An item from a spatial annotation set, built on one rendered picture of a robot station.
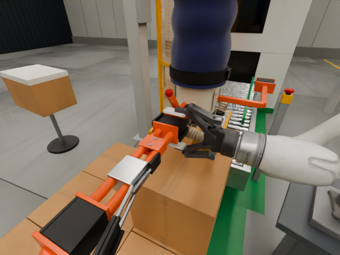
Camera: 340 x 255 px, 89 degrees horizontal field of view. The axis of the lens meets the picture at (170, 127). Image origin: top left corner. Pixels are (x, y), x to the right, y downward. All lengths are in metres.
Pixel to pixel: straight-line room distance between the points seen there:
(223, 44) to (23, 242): 1.31
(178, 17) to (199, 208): 0.64
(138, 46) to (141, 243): 1.76
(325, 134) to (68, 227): 0.66
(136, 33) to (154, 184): 1.64
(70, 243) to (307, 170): 0.46
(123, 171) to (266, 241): 1.58
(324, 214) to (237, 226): 0.87
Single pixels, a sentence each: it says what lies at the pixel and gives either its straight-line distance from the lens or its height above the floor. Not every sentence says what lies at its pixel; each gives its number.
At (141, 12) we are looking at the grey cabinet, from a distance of 2.01.
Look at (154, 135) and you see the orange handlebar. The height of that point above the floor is 1.24.
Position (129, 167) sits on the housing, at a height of 1.25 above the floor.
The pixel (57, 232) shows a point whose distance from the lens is 0.34.
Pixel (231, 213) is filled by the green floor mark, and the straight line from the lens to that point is 1.87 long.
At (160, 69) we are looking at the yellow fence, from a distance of 2.62.
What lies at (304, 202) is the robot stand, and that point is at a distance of 1.15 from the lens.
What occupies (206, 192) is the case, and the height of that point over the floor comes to 0.94.
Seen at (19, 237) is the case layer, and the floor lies 0.54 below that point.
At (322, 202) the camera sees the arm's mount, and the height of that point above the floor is 0.78.
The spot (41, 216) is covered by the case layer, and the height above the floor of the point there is 0.54.
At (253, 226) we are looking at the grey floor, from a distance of 1.87.
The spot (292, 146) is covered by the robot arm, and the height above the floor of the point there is 1.28.
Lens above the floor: 1.53
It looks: 33 degrees down
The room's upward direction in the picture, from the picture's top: straight up
